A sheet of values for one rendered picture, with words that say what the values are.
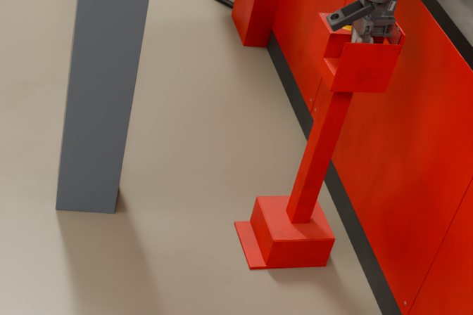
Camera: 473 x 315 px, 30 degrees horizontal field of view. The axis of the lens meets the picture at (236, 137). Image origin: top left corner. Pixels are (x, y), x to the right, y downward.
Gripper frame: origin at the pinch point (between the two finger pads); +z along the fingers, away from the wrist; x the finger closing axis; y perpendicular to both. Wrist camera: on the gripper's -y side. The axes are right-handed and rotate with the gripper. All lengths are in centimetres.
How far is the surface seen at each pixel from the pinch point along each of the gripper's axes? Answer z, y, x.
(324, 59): 2.2, -6.4, 3.6
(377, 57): -3.6, 4.0, -4.9
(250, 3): 56, 12, 126
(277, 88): 75, 17, 91
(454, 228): 27, 20, -38
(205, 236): 71, -30, 10
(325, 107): 18.5, -2.9, 3.9
